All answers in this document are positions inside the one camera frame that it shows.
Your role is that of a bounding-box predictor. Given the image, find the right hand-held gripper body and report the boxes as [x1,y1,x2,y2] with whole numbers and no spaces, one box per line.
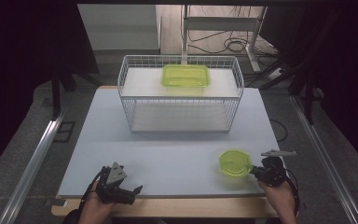
[259,149,297,188]

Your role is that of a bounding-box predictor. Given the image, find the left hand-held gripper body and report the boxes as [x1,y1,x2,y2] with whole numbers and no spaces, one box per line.
[95,161,131,205]

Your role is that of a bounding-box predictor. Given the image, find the round green-lidded plastic container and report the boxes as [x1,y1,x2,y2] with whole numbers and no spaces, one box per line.
[218,148,254,179]

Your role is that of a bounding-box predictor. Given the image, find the white wire shelf rack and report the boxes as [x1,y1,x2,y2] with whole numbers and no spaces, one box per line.
[117,54,245,134]

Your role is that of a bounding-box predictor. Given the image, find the rectangular green-lidded plastic container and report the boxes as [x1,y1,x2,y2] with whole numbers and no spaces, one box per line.
[160,63,212,89]

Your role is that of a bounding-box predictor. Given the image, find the person's right hand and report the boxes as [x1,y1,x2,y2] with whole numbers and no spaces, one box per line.
[256,179,296,217]

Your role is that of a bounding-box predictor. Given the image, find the person's left hand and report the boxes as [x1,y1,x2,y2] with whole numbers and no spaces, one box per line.
[77,181,117,220]

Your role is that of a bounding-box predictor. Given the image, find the black metal stand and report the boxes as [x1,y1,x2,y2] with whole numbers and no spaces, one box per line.
[49,60,103,120]
[255,12,343,125]

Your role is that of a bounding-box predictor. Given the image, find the white power strip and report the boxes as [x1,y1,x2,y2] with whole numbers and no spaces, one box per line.
[266,65,286,81]

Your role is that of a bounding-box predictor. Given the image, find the black curtain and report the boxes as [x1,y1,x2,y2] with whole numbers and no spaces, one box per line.
[260,0,358,171]
[0,0,100,183]

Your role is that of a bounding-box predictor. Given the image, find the white cabinet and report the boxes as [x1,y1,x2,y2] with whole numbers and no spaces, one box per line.
[76,3,162,56]

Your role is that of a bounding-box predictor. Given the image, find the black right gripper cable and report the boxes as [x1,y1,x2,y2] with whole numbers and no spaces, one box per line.
[279,166,301,218]

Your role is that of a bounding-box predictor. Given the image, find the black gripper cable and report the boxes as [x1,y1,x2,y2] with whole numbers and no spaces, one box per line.
[279,166,301,218]
[79,167,109,213]

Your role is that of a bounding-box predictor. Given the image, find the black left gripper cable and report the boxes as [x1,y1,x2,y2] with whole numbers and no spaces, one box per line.
[79,167,109,213]

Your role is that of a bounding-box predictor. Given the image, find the black floor cable loop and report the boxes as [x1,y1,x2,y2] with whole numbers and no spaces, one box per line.
[269,119,290,144]

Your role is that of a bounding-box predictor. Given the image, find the aluminium rail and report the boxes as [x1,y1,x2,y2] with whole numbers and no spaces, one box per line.
[289,94,358,224]
[0,108,67,224]

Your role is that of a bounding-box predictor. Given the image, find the black square floor frame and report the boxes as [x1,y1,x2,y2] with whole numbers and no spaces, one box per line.
[53,120,76,144]

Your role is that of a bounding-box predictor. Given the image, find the tangle of black floor cables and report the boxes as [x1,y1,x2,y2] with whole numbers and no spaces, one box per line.
[187,5,282,68]

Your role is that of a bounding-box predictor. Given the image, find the white metal desk frame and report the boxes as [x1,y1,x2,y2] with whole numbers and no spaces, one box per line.
[181,4,269,73]

